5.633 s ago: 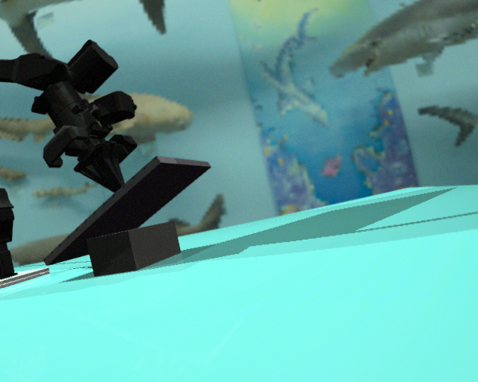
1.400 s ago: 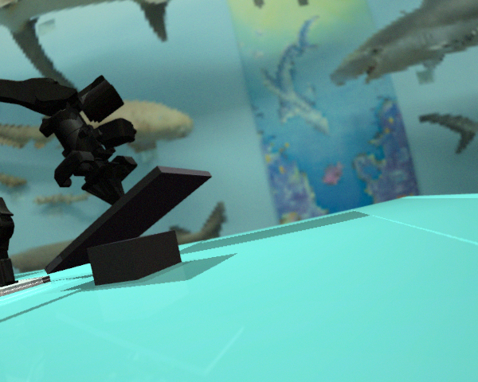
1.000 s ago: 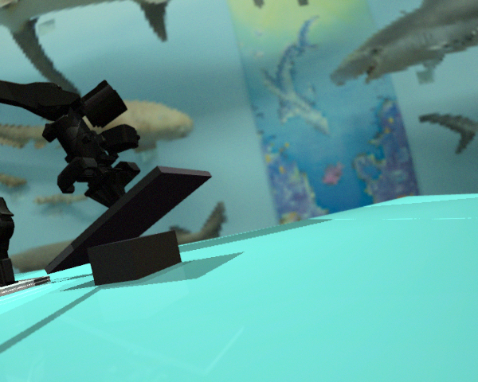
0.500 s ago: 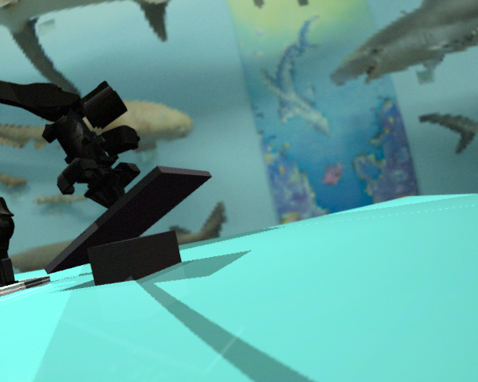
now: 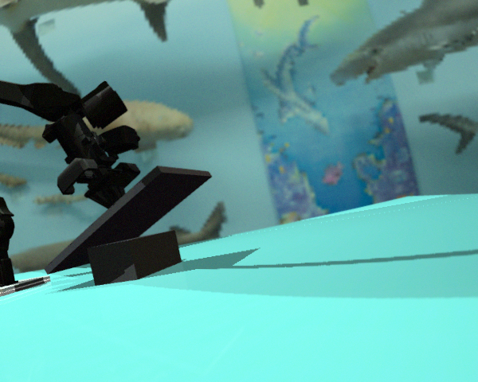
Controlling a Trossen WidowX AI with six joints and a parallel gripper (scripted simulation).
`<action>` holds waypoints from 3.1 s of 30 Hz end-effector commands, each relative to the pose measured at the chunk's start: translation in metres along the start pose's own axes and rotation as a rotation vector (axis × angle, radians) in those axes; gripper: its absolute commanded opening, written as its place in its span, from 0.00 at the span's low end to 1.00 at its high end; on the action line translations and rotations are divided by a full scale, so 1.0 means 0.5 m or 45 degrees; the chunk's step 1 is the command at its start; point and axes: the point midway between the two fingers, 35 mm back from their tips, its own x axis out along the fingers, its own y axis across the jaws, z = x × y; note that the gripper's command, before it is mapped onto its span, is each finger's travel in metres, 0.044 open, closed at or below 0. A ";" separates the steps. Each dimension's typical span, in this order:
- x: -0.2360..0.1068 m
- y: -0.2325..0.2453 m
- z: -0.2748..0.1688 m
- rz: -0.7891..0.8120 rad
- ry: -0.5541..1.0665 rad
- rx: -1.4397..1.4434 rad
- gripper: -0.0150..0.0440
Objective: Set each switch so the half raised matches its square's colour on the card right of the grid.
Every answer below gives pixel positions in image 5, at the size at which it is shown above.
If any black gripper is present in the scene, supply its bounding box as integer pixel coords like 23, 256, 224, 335
57, 133, 140, 209

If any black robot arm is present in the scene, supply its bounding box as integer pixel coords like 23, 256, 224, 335
0, 80, 140, 288

